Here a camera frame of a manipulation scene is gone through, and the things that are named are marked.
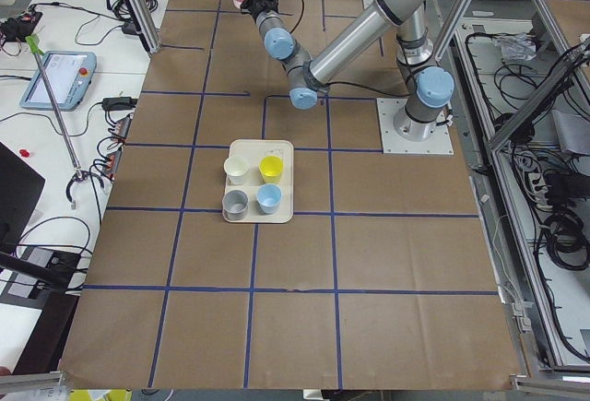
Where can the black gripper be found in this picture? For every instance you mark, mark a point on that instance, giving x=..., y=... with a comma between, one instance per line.
x=256, y=4

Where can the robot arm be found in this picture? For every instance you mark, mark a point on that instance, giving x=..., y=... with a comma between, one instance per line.
x=431, y=87

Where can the yellow plastic cup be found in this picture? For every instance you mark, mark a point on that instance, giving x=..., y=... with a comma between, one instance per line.
x=271, y=168

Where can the pale green plastic cup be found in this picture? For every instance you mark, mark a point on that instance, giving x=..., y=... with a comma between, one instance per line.
x=236, y=169

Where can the blue plastic cup on tray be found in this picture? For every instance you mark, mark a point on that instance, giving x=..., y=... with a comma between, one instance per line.
x=268, y=198

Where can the grey plastic cup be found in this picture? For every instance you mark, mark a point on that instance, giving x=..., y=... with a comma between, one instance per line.
x=235, y=204

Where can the cream plastic tray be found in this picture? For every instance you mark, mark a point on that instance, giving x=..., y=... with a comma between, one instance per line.
x=259, y=182

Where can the black power adapter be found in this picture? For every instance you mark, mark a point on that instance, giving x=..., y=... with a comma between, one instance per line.
x=118, y=104

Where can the teach pendant tablet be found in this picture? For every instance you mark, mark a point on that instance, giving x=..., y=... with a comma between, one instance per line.
x=69, y=74

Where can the long metal rod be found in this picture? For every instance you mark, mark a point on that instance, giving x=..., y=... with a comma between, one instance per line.
x=78, y=172

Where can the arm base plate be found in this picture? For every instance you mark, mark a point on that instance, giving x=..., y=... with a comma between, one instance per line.
x=401, y=135

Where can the green plastic handle tool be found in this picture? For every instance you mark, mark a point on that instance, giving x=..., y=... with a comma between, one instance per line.
x=33, y=41

